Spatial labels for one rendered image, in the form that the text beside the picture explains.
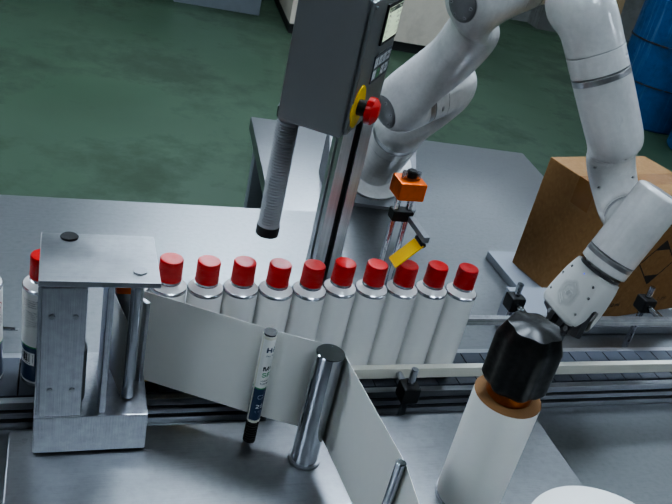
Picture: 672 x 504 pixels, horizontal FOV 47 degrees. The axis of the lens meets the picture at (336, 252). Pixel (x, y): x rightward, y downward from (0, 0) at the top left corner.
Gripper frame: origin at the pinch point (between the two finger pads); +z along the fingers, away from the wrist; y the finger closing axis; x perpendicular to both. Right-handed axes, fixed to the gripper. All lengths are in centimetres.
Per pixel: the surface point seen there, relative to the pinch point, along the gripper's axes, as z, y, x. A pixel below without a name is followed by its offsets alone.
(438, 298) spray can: -0.4, 2.1, -26.7
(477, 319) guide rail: 2.8, -3.1, -12.7
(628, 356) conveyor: -1.7, -2.4, 23.4
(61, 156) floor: 116, -265, -43
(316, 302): 7.0, 2.9, -45.7
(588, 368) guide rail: 0.7, 4.2, 8.6
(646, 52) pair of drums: -82, -410, 336
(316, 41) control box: -26, -2, -64
